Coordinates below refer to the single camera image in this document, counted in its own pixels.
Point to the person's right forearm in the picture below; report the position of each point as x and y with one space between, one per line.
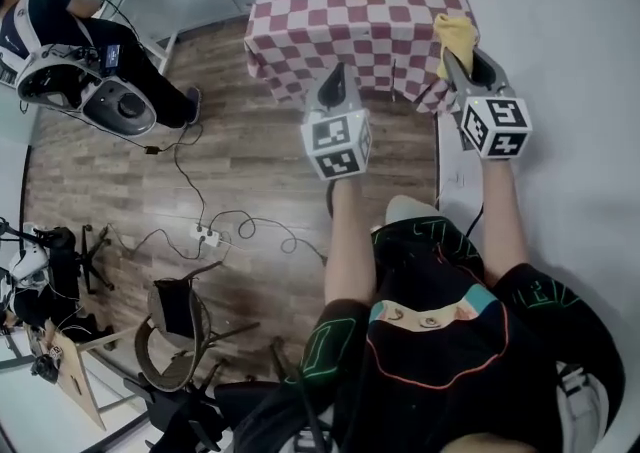
502 221

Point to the black power adapter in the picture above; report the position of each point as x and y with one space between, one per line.
152 150

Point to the black round chair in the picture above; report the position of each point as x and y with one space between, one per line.
167 341

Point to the pink checkered tablecloth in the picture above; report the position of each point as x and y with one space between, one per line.
345 36

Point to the person's leg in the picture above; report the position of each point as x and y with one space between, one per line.
410 208

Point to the white power strip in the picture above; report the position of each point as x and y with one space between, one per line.
206 235

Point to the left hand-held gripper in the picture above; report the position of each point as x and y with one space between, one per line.
334 141

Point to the person's left forearm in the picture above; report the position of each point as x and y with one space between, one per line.
350 251

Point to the person's black graphic shirt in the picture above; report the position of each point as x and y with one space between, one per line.
450 366

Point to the wooden board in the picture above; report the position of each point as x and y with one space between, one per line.
75 381

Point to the white frame table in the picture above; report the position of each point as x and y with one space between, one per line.
160 46

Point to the small black screen device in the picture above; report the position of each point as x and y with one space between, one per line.
111 58

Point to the black swivel chair base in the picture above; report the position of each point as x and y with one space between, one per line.
92 253

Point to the black office chair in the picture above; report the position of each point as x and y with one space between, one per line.
180 416

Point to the black round device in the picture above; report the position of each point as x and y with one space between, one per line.
45 368

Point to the yellow cloth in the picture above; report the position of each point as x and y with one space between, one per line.
457 33

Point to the white flat board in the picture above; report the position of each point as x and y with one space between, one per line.
457 176

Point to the white and black robot shell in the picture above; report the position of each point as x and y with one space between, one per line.
117 106

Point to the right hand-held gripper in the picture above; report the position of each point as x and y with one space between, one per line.
495 127

